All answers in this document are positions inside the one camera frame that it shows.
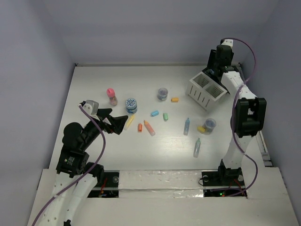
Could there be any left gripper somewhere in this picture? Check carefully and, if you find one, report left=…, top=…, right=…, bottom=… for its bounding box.
left=80, top=108, right=128, bottom=149

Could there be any pink cap bottle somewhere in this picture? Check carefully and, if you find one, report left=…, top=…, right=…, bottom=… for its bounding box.
left=106, top=88, right=118, bottom=106

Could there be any orange marker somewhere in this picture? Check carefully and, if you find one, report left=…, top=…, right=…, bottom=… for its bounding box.
left=144, top=120, right=156, bottom=136

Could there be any orange cap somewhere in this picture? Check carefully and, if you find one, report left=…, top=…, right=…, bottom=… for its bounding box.
left=171, top=97, right=179, bottom=103
left=137, top=123, right=143, bottom=132

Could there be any clear jar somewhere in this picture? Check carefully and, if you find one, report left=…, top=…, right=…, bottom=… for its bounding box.
left=203, top=118, right=216, bottom=134
left=157, top=88, right=168, bottom=101

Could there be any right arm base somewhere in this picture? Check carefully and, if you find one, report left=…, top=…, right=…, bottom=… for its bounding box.
left=198, top=170, right=247, bottom=197

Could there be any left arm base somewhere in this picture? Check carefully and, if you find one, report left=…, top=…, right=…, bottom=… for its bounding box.
left=88, top=171, right=119, bottom=198

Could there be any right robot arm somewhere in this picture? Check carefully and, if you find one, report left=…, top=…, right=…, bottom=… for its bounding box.
left=207, top=40, right=267, bottom=185

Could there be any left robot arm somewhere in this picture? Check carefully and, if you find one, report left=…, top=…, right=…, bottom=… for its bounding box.
left=32, top=102, right=128, bottom=226

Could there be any yellow marker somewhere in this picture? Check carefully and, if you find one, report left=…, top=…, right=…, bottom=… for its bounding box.
left=124, top=114, right=135, bottom=130

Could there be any black and white organizer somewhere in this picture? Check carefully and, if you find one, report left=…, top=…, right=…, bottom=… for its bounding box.
left=185, top=72, right=227, bottom=112

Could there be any blue cap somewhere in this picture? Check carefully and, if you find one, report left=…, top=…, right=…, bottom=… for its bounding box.
left=150, top=110, right=159, bottom=117

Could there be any green cap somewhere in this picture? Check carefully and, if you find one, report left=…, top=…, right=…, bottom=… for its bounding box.
left=163, top=113, right=169, bottom=121

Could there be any yellow cap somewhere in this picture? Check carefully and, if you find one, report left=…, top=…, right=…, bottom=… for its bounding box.
left=197, top=126, right=206, bottom=133

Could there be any blue marker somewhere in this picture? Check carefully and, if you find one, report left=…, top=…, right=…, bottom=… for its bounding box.
left=183, top=118, right=190, bottom=136

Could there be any green marker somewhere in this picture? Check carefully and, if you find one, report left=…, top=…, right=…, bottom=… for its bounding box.
left=193, top=138, right=201, bottom=158

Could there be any foil tape strip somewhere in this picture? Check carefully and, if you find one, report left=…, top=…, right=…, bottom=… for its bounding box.
left=118, top=170, right=204, bottom=198

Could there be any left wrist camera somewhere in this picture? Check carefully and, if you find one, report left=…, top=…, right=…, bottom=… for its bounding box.
left=79, top=100, right=99, bottom=116

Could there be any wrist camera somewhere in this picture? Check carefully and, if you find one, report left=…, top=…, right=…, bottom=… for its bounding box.
left=79, top=100, right=99, bottom=116
left=220, top=39, right=234, bottom=48

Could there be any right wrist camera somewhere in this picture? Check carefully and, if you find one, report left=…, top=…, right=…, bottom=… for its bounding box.
left=220, top=39, right=234, bottom=48

